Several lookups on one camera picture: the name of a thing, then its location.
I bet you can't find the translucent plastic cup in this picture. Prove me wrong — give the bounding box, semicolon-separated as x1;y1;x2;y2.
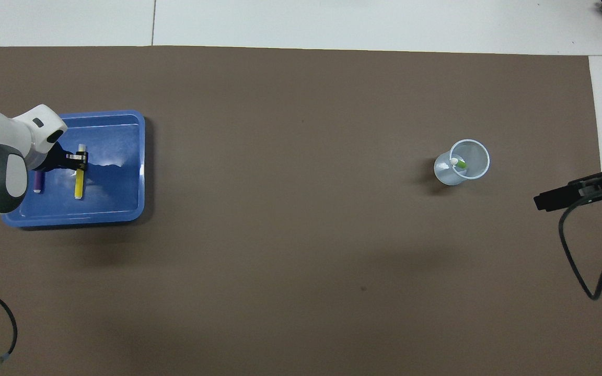
433;139;491;186

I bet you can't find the blue plastic tray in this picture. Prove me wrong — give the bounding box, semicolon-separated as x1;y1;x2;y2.
2;110;146;229

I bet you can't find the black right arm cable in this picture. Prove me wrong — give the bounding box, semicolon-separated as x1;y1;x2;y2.
559;196;602;301

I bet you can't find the yellow marker pen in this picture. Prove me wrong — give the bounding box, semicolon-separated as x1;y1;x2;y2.
75;144;87;200

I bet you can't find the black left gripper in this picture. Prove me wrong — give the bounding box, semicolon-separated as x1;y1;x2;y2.
31;141;89;173

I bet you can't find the brown table mat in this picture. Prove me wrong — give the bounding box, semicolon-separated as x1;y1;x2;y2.
0;46;602;376

